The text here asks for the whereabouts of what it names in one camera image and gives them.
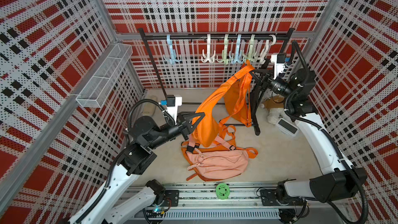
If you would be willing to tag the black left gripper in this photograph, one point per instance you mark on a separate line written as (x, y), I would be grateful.
(184, 125)

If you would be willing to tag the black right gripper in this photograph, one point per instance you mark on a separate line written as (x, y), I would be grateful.
(261, 84)

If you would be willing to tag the black sling bag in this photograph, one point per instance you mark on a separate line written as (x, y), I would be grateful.
(254, 102)

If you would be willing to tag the orange sling bag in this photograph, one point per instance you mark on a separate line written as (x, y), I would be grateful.
(235, 99)
(209, 128)

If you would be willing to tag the pink sling bag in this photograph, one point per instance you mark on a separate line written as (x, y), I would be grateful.
(217, 163)

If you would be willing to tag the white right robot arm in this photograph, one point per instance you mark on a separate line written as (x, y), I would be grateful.
(340, 179)

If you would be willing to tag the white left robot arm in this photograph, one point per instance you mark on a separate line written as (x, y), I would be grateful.
(143, 136)

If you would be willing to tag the white hook far right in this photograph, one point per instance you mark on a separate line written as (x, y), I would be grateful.
(268, 44)

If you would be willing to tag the white hook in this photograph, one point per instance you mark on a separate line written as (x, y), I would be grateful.
(268, 44)
(207, 56)

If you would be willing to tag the pale green hook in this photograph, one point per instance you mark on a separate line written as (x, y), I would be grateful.
(251, 54)

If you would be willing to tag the light green hook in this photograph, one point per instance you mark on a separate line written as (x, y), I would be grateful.
(224, 54)

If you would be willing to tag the light blue hook far left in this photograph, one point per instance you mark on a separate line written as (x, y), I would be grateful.
(173, 56)

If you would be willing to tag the white teddy bear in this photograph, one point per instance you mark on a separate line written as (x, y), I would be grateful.
(274, 107)

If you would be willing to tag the beige glasses case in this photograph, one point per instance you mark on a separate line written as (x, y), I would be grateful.
(149, 108)

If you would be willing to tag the black metal clothes rack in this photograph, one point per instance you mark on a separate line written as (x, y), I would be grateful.
(285, 37)

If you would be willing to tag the white digital clock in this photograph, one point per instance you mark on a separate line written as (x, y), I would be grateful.
(287, 127)

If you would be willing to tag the green round disc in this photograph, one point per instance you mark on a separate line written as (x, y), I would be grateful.
(222, 191)

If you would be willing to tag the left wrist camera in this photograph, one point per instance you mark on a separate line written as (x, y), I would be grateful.
(172, 103)

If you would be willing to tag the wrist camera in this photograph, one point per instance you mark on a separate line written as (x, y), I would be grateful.
(279, 61)
(172, 103)

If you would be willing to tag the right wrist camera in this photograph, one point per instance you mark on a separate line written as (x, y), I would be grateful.
(279, 61)

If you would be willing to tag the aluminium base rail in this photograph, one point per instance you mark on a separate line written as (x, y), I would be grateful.
(195, 202)

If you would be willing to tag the white wire basket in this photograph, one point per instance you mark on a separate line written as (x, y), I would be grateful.
(98, 88)

